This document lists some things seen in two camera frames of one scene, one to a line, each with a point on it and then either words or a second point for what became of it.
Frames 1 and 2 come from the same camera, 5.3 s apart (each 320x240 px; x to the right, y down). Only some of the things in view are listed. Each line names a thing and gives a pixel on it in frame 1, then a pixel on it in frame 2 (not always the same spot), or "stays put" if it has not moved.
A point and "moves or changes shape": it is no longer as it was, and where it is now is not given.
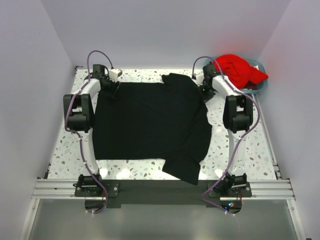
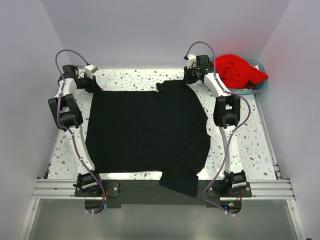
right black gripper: [206, 98] -> [186, 79]
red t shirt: [240, 73] stays put
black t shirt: [169, 121] moves or changes shape
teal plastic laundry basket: [258, 64] stays put
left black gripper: [113, 93] -> [93, 87]
